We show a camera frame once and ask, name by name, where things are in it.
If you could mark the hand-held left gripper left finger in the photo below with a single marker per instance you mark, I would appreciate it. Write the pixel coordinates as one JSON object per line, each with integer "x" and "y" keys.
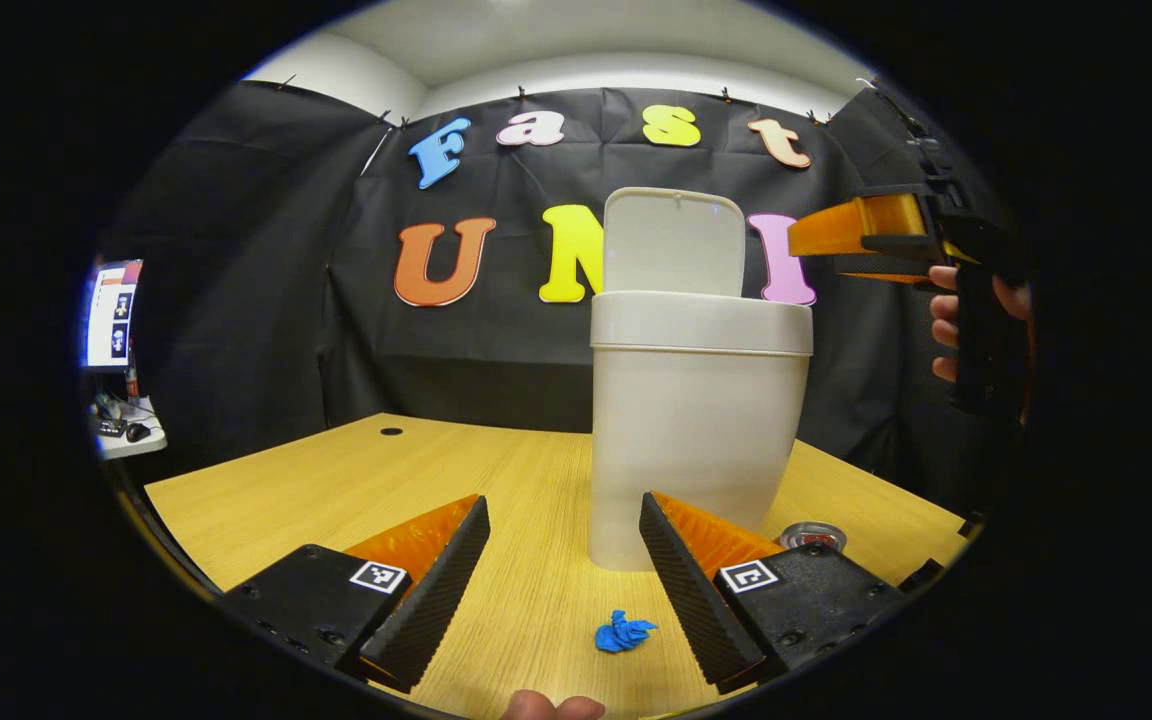
{"x": 436, "y": 600}

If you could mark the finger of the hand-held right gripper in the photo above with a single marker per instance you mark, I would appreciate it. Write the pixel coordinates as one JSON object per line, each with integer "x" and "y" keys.
{"x": 866, "y": 225}
{"x": 886, "y": 270}

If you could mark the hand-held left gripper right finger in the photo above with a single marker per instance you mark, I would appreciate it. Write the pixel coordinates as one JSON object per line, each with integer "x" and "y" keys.
{"x": 696, "y": 610}

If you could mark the blue paper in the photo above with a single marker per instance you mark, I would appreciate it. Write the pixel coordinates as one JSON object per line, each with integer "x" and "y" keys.
{"x": 621, "y": 635}

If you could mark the red pop can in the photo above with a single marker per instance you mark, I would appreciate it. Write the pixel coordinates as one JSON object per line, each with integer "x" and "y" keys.
{"x": 812, "y": 532}

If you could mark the white desktop garbage bin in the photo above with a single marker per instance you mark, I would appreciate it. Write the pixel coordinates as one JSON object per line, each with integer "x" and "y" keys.
{"x": 686, "y": 420}

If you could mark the wooden desktop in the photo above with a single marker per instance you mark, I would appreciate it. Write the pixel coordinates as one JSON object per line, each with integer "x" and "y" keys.
{"x": 436, "y": 480}

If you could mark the black computer mouse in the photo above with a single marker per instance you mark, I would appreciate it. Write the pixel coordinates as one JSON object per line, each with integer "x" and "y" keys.
{"x": 139, "y": 432}

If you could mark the white side table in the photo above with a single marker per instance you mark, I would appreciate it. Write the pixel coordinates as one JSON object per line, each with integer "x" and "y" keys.
{"x": 121, "y": 440}

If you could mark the computer monitor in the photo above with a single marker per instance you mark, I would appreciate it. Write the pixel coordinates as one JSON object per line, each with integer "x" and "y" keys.
{"x": 111, "y": 315}

